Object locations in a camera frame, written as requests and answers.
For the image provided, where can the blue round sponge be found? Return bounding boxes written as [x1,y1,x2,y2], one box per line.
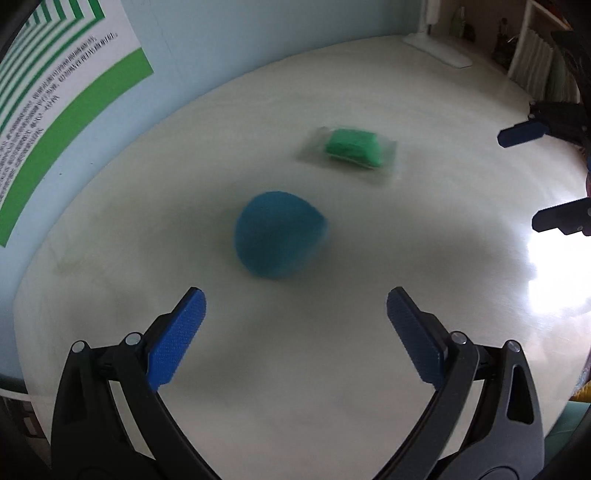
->
[233,191,331,280]

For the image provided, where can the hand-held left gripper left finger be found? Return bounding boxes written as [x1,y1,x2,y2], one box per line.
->
[50,286,219,480]

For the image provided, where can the green and white wall poster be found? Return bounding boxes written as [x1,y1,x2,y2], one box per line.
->
[0,0,154,247]

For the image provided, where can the white lamp base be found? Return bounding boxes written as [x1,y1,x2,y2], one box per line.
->
[402,0,472,70]

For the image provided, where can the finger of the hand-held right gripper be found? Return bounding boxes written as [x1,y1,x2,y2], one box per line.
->
[531,198,591,237]
[497,100,591,149]

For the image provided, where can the white bookshelf with books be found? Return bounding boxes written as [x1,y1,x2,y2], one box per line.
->
[508,0,583,104]

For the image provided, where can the dark figurine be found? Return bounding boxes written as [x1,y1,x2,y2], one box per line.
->
[492,18,514,65]

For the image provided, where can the green sponge in clear wrapper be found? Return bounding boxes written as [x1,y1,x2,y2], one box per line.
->
[300,126,399,183]

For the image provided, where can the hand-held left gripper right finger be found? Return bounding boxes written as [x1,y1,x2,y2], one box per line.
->
[368,286,546,480]

